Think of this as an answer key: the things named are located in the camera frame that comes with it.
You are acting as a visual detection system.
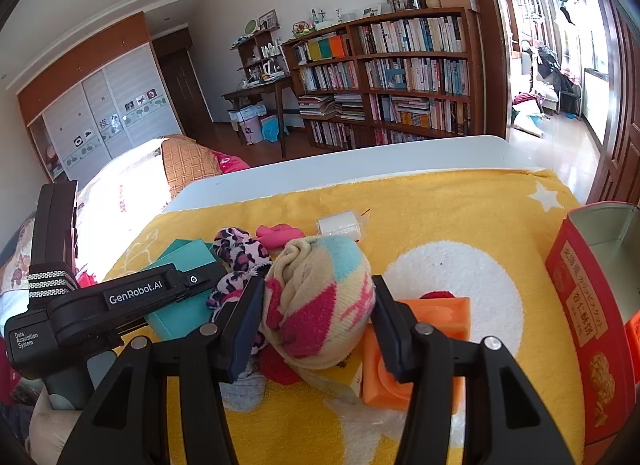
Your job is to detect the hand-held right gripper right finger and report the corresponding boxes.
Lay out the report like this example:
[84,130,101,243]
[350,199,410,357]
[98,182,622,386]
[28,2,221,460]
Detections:
[370,275,576,465]

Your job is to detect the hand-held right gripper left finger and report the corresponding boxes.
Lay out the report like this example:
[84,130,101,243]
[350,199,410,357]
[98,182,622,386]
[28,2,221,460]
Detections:
[56,274,266,465]

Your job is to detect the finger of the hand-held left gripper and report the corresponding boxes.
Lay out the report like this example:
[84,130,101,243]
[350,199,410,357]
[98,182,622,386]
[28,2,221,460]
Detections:
[172,260,233,307]

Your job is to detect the teal cardboard box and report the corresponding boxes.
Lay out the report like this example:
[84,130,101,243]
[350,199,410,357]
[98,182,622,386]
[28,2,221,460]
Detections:
[137,239,227,353]

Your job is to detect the leopard print plush earmuffs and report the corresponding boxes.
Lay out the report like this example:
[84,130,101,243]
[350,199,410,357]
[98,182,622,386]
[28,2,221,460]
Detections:
[206,226,275,357]

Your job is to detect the orange plastic block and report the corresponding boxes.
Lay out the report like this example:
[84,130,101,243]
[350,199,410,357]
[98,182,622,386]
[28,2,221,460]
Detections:
[361,296,472,413]
[625,311,640,362]

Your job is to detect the yellow white medicine box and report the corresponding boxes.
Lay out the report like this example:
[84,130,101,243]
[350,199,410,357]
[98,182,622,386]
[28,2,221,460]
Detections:
[299,350,366,404]

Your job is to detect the multicolour knitted sock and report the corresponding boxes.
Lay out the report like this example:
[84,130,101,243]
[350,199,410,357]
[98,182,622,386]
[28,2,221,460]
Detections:
[259,235,377,371]

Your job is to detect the red cardboard box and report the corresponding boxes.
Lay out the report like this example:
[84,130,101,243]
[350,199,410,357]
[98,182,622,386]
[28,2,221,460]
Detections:
[545,201,640,448]

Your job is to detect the person's left forearm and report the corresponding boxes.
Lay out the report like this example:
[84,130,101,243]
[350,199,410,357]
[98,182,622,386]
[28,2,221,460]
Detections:
[27,387,91,452]

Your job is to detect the pale blue knitted cloth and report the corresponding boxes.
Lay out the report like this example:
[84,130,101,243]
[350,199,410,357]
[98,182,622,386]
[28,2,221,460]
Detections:
[220,365,267,412]

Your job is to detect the pink twisted hair accessory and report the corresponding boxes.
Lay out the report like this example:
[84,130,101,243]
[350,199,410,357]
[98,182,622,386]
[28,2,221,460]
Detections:
[256,224,305,250]

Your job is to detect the orange plaid pillow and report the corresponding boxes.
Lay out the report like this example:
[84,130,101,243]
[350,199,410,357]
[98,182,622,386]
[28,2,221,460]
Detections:
[160,135,222,199]

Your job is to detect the bed with floral sheet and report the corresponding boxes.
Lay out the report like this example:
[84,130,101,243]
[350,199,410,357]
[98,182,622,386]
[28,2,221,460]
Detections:
[0,138,201,296]

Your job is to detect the white cotton swab tub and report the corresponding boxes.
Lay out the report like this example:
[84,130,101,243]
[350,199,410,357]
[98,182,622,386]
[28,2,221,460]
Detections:
[316,211,364,242]

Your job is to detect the red pillow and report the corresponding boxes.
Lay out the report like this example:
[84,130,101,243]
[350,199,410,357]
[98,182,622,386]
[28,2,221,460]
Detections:
[212,150,252,175]

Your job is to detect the yellow printed towel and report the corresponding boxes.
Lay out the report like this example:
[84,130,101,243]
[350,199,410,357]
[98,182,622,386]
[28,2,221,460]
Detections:
[102,168,586,465]

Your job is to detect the pink waste bin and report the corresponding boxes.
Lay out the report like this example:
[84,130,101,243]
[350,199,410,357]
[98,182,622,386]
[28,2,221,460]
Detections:
[239,115,261,145]

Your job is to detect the white plastic bag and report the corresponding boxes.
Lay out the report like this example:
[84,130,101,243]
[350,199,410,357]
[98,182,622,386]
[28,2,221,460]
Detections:
[228,105,268,130]

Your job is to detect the dark wooden room door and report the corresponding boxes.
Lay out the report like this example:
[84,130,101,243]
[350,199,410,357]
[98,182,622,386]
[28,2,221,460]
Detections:
[151,28,214,137]

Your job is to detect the white sliding door wardrobe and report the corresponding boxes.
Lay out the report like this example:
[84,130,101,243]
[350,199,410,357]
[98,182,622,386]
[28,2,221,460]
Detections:
[17,12,177,182]

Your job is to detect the wooden desk with hutch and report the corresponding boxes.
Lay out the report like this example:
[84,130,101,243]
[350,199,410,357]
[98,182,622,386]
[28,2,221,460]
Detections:
[221,28,297,158]

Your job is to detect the wooden bookshelf with books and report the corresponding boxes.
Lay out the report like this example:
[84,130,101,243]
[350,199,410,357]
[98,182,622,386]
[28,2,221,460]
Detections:
[281,8,485,152]

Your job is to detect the balcony clothes rack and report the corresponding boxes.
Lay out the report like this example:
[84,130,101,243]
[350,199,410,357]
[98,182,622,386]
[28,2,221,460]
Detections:
[520,38,583,113]

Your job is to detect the carved wooden door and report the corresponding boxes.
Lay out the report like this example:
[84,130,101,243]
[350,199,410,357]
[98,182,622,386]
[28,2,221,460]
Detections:
[582,0,640,207]

